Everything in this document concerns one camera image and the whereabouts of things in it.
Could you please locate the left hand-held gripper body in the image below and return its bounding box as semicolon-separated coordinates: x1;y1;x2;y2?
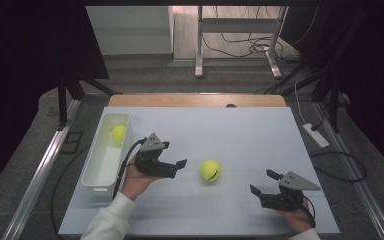
134;132;178;179

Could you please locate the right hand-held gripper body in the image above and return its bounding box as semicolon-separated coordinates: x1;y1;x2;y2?
259;171;322;212

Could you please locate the yellow tennis ball black mark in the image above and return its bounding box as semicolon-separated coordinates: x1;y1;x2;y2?
199;159;222;183

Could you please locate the plain yellow tennis ball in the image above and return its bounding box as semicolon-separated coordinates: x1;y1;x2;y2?
110;124;128;145

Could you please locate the white plastic bin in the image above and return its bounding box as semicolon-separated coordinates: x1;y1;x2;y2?
80;112;133;198

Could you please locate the person's left hand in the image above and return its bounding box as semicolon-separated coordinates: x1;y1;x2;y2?
120;156;163;202

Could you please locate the person's right hand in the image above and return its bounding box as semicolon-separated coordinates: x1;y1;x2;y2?
276;198;316;234

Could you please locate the white board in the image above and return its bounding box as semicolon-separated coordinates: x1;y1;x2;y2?
58;106;341;236

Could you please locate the white power strip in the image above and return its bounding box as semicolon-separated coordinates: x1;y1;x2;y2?
302;122;330;149

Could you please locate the black stand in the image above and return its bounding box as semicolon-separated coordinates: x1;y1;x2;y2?
311;71;341;134
57;74;123;131

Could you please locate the white cabinet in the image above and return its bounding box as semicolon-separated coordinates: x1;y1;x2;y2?
85;5;175;56

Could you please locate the dark curtain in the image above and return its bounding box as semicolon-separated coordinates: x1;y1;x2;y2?
279;0;384;183
0;0;110;201

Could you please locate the left hand-held gripper cable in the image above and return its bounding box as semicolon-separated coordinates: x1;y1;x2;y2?
112;137;147;201

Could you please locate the hand-held gripper cable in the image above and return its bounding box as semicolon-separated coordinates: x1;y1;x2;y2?
112;137;147;201
301;194;317;229

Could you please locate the right hand-held gripper cable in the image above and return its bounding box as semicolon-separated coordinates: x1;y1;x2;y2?
301;194;317;229

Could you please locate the white power strip cable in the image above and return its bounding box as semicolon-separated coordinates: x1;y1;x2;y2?
294;83;307;125

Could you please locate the metal floor rail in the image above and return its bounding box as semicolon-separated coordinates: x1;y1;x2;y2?
314;101;384;240
1;99;81;240

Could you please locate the black looped floor cable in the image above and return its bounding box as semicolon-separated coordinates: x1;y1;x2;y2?
309;151;368;183

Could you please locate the long black floor cable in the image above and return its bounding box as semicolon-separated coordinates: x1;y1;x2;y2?
49;143;93;240

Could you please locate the tangle of cables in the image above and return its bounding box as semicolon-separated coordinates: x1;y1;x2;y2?
201;5;319;63

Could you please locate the white metal desk frame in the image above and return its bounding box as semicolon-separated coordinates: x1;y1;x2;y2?
194;5;289;80

